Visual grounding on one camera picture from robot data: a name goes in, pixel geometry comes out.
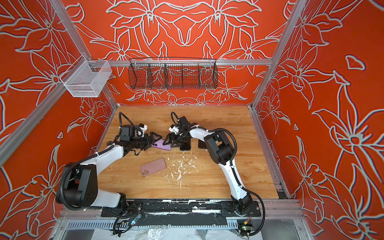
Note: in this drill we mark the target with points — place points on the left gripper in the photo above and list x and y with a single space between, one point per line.
148 143

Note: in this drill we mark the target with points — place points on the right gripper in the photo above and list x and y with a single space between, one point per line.
172 135

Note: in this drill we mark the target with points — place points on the purple phone case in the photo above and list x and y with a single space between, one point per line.
160 145

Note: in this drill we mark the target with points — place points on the pink phone case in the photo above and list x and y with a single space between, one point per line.
153 167

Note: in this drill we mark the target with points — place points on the black phone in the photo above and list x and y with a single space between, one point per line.
185 146

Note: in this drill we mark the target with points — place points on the dark phone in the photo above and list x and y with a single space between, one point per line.
202 145

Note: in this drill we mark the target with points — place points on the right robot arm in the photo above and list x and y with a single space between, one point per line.
222 148

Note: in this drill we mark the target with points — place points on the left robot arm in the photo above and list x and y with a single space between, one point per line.
79 189

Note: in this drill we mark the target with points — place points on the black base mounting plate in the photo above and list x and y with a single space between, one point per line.
223 208

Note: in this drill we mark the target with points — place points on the clear plastic bin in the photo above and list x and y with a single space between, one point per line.
87 78

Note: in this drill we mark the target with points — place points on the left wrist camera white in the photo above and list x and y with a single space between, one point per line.
141 129

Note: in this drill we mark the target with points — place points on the black wire basket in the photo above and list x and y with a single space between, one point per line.
173 74

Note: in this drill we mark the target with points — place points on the white cable duct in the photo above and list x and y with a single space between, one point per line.
108 225

